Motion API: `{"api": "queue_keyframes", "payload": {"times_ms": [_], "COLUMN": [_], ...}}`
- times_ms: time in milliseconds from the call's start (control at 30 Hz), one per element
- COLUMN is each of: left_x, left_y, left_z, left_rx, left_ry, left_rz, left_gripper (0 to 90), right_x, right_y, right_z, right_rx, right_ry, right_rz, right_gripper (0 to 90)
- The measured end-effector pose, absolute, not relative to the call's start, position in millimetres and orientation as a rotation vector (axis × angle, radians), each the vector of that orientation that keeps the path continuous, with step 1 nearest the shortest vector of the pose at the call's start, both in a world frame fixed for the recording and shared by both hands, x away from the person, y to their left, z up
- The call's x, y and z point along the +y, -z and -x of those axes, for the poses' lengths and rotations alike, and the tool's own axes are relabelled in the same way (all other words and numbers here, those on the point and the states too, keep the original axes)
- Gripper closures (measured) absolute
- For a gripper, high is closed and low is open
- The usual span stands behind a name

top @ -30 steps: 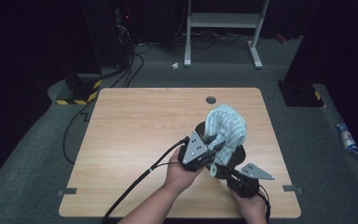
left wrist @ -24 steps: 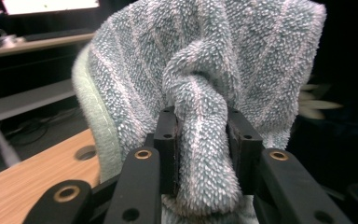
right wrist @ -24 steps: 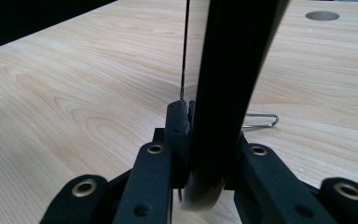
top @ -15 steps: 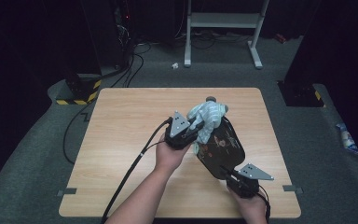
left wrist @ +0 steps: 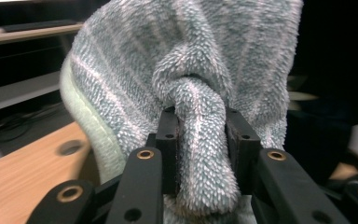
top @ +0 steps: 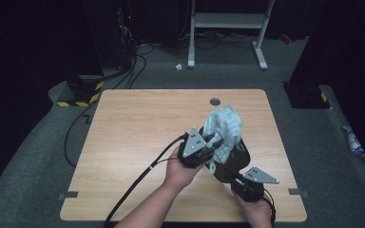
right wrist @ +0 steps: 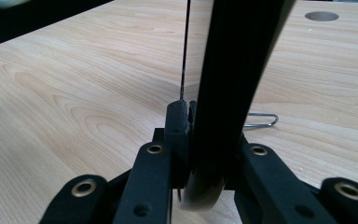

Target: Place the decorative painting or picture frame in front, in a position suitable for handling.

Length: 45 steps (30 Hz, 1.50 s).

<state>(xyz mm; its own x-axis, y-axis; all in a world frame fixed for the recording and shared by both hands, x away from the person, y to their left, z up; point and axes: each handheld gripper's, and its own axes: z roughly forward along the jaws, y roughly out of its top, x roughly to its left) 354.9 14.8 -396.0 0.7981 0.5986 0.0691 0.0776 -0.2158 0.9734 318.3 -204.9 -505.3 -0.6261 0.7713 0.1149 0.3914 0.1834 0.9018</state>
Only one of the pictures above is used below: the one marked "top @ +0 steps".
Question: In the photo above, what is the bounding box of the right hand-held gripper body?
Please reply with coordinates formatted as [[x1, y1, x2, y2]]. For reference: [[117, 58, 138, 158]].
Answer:
[[231, 166, 280, 203]]

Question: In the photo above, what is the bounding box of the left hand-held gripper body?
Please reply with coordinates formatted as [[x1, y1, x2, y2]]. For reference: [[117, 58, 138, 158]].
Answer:
[[177, 126, 216, 169]]

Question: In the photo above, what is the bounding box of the black lacquer floral dish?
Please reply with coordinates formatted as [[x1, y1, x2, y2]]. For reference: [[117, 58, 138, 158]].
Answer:
[[199, 126, 252, 184]]

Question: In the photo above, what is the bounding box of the pale green striped cloth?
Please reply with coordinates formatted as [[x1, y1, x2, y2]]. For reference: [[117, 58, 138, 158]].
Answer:
[[202, 104, 243, 175]]

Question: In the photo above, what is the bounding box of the person's right hand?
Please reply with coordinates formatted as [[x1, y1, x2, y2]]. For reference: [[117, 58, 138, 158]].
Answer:
[[233, 191, 274, 224]]

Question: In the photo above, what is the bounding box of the person's left hand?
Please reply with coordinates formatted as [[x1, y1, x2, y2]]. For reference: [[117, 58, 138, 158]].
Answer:
[[163, 147, 204, 193]]

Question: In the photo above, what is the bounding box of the black stand base yellow corner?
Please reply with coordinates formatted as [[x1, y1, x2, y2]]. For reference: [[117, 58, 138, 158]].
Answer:
[[283, 82, 333, 110]]

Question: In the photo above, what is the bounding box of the blue white packet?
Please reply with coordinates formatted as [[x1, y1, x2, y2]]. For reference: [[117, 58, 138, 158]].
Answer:
[[342, 124, 365, 160]]

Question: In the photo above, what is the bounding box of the white metal stand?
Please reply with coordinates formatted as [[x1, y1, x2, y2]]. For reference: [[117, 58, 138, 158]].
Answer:
[[187, 0, 276, 71]]

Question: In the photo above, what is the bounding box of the small red object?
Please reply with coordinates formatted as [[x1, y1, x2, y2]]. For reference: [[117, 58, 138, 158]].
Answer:
[[279, 33, 293, 46]]

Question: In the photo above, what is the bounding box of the black yellow striped stand base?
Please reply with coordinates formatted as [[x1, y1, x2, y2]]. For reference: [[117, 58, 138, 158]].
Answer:
[[56, 74, 105, 108]]

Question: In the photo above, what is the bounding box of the dark equipment rack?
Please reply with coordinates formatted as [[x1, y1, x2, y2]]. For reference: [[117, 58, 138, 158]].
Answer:
[[82, 0, 141, 72]]

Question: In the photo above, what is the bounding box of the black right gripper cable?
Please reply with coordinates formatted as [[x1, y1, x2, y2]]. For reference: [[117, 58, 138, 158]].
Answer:
[[261, 188, 277, 228]]

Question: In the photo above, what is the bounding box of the bundle of black floor cables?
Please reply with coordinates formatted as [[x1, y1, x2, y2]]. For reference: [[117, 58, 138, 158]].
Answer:
[[178, 28, 259, 51]]

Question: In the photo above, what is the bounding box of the looped black floor cable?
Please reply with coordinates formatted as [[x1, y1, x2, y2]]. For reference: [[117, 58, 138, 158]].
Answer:
[[111, 44, 156, 90]]

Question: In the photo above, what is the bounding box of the long black floor cable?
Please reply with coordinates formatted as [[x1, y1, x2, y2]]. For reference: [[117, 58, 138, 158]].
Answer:
[[63, 104, 100, 168]]

